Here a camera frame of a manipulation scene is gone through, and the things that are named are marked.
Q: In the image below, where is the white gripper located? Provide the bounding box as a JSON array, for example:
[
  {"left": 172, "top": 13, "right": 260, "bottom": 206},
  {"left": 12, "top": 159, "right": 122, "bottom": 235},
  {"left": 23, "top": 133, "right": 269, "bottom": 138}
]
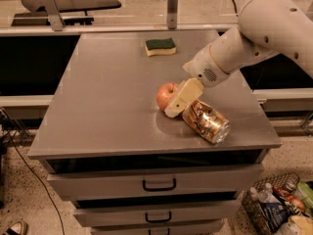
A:
[{"left": 164, "top": 44, "right": 229, "bottom": 118}]

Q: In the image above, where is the red apple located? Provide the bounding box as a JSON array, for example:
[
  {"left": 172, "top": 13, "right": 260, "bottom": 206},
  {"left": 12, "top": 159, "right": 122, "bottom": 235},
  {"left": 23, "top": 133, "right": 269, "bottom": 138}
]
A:
[{"left": 156, "top": 82, "right": 178, "bottom": 112}]

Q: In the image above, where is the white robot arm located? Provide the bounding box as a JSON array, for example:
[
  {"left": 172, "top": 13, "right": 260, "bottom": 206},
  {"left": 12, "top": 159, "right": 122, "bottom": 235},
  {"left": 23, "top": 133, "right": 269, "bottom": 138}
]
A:
[{"left": 165, "top": 0, "right": 313, "bottom": 118}]

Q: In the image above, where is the orange soda can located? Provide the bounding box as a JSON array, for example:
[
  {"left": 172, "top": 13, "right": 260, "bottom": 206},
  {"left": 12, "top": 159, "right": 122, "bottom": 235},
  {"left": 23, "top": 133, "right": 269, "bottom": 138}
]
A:
[{"left": 182, "top": 100, "right": 231, "bottom": 144}]

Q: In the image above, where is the green yellow sponge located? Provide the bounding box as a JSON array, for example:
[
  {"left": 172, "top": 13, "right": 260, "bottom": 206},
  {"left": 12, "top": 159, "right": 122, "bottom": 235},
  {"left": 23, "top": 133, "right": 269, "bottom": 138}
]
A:
[{"left": 145, "top": 38, "right": 176, "bottom": 57}]

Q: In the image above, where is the grey drawer cabinet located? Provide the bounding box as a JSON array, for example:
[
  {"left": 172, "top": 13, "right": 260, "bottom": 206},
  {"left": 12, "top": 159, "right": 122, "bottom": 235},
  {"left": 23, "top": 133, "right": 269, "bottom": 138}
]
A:
[{"left": 28, "top": 30, "right": 281, "bottom": 235}]

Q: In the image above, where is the clear plastic bottle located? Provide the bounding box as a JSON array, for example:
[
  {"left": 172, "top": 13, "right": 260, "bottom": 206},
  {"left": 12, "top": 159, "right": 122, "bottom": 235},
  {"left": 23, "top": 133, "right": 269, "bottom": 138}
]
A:
[{"left": 249, "top": 183, "right": 279, "bottom": 203}]

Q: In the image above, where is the red snack bag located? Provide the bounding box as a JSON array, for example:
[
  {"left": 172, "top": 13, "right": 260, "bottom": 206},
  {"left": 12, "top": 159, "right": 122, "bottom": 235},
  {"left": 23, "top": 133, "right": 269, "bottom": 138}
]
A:
[{"left": 273, "top": 186, "right": 305, "bottom": 212}]

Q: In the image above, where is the green snack bag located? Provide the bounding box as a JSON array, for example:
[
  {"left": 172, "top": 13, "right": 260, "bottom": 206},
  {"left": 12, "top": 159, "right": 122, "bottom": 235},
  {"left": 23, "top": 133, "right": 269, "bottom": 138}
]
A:
[{"left": 294, "top": 181, "right": 313, "bottom": 208}]

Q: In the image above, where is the shoe on floor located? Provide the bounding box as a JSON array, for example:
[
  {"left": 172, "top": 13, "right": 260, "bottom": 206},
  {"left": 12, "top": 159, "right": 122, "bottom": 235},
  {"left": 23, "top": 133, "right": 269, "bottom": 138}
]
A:
[{"left": 2, "top": 221, "right": 28, "bottom": 235}]

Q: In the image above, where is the wire basket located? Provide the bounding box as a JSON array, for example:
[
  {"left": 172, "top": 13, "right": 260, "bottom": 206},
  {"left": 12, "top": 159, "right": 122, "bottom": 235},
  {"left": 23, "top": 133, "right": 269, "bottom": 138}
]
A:
[{"left": 242, "top": 172, "right": 302, "bottom": 235}]

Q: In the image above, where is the black floor cable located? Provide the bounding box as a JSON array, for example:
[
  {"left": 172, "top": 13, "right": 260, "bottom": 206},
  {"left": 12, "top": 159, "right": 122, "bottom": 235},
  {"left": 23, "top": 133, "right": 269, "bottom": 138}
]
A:
[{"left": 0, "top": 110, "right": 67, "bottom": 235}]

